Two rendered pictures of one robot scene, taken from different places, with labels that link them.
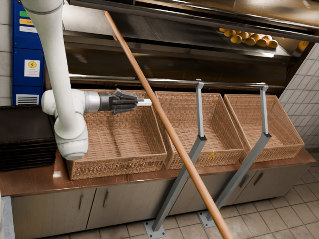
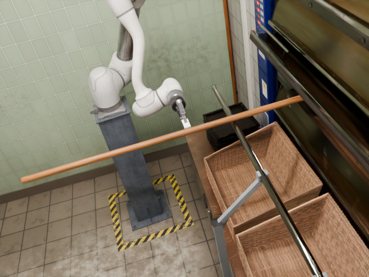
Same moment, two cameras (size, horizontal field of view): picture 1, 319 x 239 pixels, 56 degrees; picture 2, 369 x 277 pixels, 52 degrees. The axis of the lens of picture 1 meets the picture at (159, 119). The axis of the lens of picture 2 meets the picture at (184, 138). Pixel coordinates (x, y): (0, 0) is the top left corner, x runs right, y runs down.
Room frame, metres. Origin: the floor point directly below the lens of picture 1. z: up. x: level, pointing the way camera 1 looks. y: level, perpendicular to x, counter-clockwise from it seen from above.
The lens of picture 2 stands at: (1.77, -1.18, 2.28)
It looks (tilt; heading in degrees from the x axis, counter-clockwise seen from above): 39 degrees down; 119
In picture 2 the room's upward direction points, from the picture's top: 13 degrees counter-clockwise
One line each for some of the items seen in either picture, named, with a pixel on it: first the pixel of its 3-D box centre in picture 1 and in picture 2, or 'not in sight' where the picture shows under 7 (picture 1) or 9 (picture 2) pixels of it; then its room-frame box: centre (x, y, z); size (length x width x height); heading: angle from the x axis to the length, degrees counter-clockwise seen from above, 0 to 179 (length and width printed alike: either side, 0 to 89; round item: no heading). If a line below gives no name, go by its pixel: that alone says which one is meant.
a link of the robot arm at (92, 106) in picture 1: (90, 102); (176, 99); (0.95, 0.28, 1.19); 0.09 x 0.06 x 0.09; 34
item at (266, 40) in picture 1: (238, 26); not in sight; (2.59, -0.34, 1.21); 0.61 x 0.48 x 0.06; 33
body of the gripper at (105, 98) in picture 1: (108, 102); (179, 106); (0.99, 0.22, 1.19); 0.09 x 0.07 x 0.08; 124
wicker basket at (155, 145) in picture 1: (112, 130); (257, 178); (1.36, 0.24, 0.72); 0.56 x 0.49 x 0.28; 124
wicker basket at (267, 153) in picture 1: (260, 126); not in sight; (2.02, -0.75, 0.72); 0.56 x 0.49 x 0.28; 125
